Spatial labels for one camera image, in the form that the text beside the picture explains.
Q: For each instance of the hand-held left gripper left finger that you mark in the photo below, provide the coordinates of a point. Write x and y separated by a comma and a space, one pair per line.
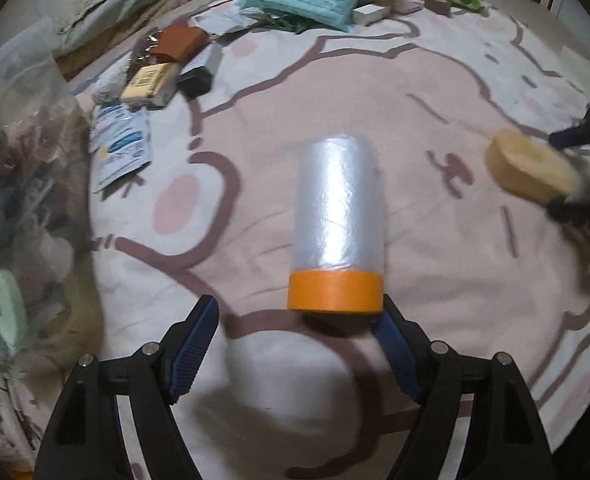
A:
195, 350

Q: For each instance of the pile of blue white sachets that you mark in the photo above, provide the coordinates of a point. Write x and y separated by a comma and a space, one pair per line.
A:
120, 140

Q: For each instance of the small black box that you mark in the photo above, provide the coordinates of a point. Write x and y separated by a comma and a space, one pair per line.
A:
195, 82

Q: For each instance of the clear bag of items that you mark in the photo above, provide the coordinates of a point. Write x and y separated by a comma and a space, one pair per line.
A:
25, 110

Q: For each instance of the plastic film roll orange tape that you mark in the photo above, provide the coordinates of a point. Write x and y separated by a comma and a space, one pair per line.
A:
337, 210

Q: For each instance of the yellow box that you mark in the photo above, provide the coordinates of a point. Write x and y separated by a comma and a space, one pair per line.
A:
147, 84

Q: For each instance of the pale tape roll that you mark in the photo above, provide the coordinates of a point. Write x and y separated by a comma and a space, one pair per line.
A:
7, 310

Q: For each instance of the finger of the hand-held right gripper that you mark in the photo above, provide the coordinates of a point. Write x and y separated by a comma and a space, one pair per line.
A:
580, 132
572, 210

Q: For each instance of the brown wallet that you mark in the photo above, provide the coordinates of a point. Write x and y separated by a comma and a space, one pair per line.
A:
177, 42

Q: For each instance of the white crumpled wrapper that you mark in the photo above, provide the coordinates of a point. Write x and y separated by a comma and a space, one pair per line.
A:
110, 82

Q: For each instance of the small white box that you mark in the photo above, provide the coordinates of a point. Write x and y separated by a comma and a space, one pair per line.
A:
370, 13

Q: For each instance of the small grey box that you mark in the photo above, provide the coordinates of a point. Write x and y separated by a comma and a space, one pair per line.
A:
209, 59

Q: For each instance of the beige grey quilt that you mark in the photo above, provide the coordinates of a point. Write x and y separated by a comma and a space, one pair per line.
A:
125, 5

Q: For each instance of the pink cartoon printed mat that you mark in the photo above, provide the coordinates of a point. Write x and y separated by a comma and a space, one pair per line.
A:
450, 85

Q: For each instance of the dark brown packets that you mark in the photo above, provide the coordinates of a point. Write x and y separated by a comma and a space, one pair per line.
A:
142, 55

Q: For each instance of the yellow sponge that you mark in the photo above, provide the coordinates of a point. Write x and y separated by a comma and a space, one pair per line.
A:
530, 165

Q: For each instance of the small brown block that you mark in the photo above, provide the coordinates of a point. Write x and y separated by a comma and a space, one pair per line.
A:
437, 5

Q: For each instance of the grey foil packet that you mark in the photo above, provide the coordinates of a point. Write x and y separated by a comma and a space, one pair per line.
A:
225, 21

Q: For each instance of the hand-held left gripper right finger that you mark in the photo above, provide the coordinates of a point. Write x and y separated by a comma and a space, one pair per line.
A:
400, 355

